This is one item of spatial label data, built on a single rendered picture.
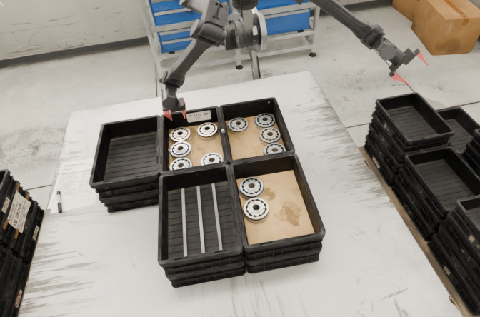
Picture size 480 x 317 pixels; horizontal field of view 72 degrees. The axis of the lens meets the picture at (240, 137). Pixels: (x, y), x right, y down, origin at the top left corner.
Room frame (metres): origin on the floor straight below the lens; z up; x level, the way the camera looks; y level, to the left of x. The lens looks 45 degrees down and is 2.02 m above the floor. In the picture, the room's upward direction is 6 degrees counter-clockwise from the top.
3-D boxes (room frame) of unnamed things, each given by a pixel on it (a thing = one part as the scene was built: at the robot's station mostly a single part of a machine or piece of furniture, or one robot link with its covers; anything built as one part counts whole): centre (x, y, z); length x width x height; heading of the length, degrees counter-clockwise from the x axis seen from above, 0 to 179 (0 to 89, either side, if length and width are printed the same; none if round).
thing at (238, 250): (0.72, 0.19, 0.92); 0.40 x 0.30 x 0.02; 5
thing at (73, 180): (1.10, 0.87, 0.70); 0.33 x 0.23 x 0.01; 7
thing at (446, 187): (1.06, -1.13, 0.31); 0.40 x 0.30 x 0.34; 7
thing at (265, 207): (0.74, -0.04, 0.86); 0.10 x 0.10 x 0.01
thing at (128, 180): (1.09, 0.53, 0.92); 0.40 x 0.30 x 0.02; 5
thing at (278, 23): (3.11, -0.46, 0.60); 0.72 x 0.03 x 0.56; 97
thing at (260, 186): (0.85, -0.03, 0.86); 0.10 x 0.10 x 0.01
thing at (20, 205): (1.17, 1.35, 0.41); 0.31 x 0.02 x 0.16; 7
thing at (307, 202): (0.74, -0.11, 0.87); 0.40 x 0.30 x 0.11; 5
